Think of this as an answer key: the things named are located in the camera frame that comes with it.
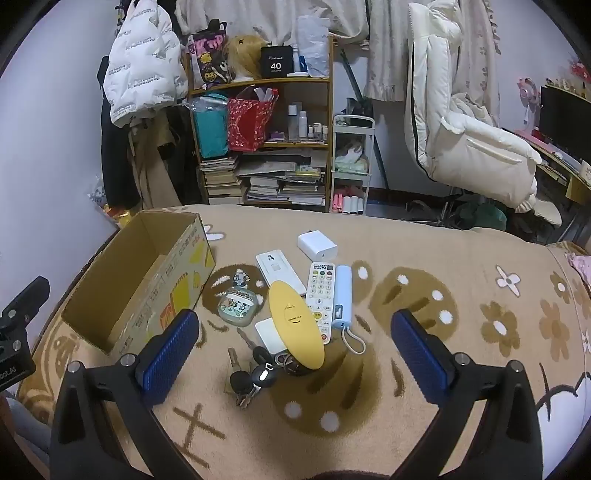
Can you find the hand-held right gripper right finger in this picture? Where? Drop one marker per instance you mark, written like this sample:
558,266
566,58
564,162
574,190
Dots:
418,355

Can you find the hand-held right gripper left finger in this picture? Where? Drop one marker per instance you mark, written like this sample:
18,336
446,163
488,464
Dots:
168,355

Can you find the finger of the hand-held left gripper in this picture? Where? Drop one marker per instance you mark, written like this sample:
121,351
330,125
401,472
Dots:
32,295

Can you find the cartoon print earbud case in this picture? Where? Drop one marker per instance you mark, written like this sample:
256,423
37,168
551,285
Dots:
235,307

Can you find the printed cardboard box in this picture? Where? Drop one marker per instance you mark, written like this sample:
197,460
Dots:
184,263

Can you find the light blue power bank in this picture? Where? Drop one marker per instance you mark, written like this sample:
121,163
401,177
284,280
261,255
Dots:
342,295

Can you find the key bunch with black heads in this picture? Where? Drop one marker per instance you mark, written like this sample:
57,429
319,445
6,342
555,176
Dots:
263,374

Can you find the white square case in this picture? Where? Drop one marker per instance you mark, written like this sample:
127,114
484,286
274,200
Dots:
267,332

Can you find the white remote control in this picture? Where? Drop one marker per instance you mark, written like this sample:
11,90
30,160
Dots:
319,295

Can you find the yellow oval case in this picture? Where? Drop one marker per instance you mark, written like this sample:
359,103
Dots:
293,323

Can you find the white smartphone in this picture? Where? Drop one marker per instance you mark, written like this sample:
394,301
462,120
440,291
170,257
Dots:
277,270

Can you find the white wall charger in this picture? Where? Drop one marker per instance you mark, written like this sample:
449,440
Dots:
316,244

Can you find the beige printed blanket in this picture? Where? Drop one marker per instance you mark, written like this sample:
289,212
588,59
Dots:
438,258

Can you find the green bag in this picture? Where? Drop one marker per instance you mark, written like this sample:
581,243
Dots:
485,217

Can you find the black hanging coat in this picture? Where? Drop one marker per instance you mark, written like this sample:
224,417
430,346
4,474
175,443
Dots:
115,161

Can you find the beige hanging coat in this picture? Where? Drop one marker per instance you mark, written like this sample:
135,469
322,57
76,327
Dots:
152,175

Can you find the stack of worn books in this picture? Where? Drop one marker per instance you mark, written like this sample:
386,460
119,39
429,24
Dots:
221,180

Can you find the pink cloth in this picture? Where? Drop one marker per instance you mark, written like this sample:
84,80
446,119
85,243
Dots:
581,267

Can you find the green tissue pack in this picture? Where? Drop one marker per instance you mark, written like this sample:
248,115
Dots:
351,165

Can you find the pile of magazines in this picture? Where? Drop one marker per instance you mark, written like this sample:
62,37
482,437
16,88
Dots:
286,180

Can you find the white brown plush toy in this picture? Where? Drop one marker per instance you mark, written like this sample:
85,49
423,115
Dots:
352,150

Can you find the cream padded coat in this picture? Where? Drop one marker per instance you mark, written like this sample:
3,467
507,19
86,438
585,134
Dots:
461,138

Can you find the wooden desk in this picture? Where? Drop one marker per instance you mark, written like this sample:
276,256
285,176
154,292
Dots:
558,175

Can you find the teal bag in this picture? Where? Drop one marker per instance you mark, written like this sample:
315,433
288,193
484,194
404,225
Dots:
210,129

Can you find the wooden shelf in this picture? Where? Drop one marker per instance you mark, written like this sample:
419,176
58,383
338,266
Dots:
330,138

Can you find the white trolley cart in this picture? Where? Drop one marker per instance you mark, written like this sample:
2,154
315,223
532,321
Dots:
353,121

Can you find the cluster of small cosmetic bottles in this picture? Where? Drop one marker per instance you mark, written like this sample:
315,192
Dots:
318,133

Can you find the red patterned gift bag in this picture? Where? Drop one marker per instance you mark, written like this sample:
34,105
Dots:
249,124

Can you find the green pole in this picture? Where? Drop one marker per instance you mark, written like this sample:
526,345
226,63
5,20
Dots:
364,115

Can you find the white puffer jacket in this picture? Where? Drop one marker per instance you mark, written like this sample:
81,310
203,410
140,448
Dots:
138,60

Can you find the black monitor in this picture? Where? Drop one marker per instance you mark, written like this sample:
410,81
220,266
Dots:
563,120

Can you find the pink desk fan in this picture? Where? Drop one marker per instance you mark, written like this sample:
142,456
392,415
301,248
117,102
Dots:
528,94

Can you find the pink and black printed bag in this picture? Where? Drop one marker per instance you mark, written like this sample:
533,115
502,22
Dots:
207,55

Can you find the blond wig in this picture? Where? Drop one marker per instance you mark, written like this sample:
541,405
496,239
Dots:
244,57

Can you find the black box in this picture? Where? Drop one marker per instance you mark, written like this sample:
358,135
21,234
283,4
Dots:
276,62

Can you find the white plastic bag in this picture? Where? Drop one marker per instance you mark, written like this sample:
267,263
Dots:
314,46

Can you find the white hanging cloth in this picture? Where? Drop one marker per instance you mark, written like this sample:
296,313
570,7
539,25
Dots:
258,16

